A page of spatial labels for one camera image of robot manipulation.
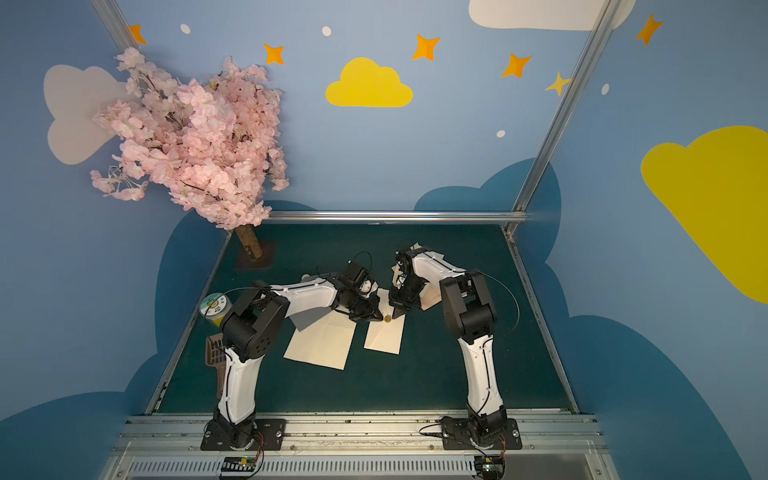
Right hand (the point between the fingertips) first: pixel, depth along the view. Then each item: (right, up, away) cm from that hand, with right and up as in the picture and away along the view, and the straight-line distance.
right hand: (396, 313), depth 96 cm
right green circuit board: (+23, -34, -23) cm, 47 cm away
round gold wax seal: (-3, -2, -1) cm, 3 cm away
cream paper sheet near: (-22, -8, -6) cm, 24 cm away
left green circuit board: (-41, -33, -23) cm, 58 cm away
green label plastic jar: (-55, +4, -8) cm, 55 cm away
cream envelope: (+1, +14, +9) cm, 17 cm away
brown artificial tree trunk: (-51, +24, +7) cm, 57 cm away
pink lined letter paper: (+11, +5, +4) cm, 13 cm away
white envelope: (-3, -6, -2) cm, 8 cm away
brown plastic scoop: (-55, -11, -8) cm, 56 cm away
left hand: (-4, 0, -1) cm, 4 cm away
